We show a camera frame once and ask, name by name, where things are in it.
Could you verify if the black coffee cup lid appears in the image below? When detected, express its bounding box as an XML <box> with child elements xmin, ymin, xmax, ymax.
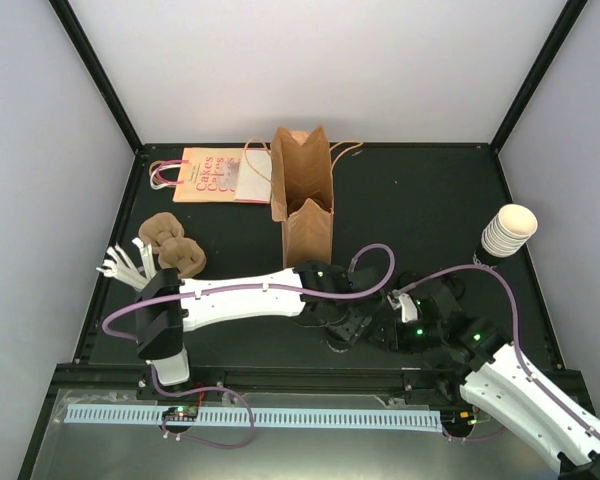
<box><xmin>325</xmin><ymin>318</ymin><xmax>364</xmax><ymax>353</ymax></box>

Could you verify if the brown paper bag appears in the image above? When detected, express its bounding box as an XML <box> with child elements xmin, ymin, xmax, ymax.
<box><xmin>246</xmin><ymin>126</ymin><xmax>363</xmax><ymax>268</ymax></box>

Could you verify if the brown pulp cup carrier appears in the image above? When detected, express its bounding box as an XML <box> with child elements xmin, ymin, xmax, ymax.
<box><xmin>138</xmin><ymin>212</ymin><xmax>207</xmax><ymax>279</ymax></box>

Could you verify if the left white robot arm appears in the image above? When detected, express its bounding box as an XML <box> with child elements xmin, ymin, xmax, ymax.
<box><xmin>134</xmin><ymin>261</ymin><xmax>380</xmax><ymax>399</ymax></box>

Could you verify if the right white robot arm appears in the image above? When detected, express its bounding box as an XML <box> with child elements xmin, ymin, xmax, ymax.
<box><xmin>382</xmin><ymin>276</ymin><xmax>600</xmax><ymax>479</ymax></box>

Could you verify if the stack of white paper cups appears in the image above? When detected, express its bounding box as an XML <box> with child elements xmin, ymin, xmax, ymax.
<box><xmin>480</xmin><ymin>204</ymin><xmax>538</xmax><ymax>258</ymax></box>

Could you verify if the printed orange paper bag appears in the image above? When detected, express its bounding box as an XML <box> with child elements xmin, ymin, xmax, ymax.
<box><xmin>149</xmin><ymin>147</ymin><xmax>272</xmax><ymax>204</ymax></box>

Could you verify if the white plastic cutlery bundle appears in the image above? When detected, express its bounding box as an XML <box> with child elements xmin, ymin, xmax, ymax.
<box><xmin>96</xmin><ymin>237</ymin><xmax>157</xmax><ymax>292</ymax></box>

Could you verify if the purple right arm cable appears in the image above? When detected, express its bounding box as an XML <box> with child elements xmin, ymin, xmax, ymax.
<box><xmin>396</xmin><ymin>263</ymin><xmax>600</xmax><ymax>451</ymax></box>

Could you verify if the purple cable loop at rail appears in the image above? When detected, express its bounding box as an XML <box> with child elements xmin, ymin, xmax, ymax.
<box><xmin>160</xmin><ymin>371</ymin><xmax>264</xmax><ymax>444</ymax></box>

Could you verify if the perforated white metal rail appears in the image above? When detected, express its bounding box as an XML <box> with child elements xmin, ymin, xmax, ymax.
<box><xmin>64</xmin><ymin>404</ymin><xmax>442</xmax><ymax>433</ymax></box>

